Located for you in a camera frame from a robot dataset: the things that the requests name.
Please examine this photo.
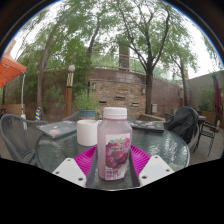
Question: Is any black metal chair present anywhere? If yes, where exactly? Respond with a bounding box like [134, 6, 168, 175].
[192, 114, 222, 158]

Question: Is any white cup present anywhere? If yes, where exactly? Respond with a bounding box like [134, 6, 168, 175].
[76, 119, 99, 148]

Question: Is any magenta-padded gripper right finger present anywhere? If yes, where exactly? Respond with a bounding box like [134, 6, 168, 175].
[128, 144, 175, 188]

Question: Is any closed maroon umbrella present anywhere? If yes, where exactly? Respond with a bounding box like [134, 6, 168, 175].
[211, 72, 224, 118]

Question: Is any grey laptop with stickers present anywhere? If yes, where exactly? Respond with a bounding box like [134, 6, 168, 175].
[35, 120, 79, 140]

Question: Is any purple grape juice bottle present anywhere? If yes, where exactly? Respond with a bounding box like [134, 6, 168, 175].
[96, 106, 134, 182]

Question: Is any potted plant blue pot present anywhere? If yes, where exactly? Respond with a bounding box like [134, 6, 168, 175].
[73, 89, 102, 121]

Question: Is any blue yellow striped post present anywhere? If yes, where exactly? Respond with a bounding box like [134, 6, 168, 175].
[34, 106, 43, 122]

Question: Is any grey metal mesh chair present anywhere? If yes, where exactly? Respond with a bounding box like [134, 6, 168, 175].
[164, 111, 202, 153]
[0, 113, 48, 166]

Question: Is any wooden lamp post white globe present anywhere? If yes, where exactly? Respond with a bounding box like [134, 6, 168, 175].
[64, 64, 77, 118]

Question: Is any orange canopy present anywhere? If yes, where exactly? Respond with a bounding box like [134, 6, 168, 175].
[0, 39, 28, 89]

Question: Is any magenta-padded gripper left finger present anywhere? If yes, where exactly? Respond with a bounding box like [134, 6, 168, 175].
[52, 145, 100, 189]

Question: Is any dark laptop with stickers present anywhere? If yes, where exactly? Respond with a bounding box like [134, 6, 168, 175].
[127, 118, 166, 132]

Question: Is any black jacket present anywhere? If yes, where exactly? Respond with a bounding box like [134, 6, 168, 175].
[166, 105, 200, 145]

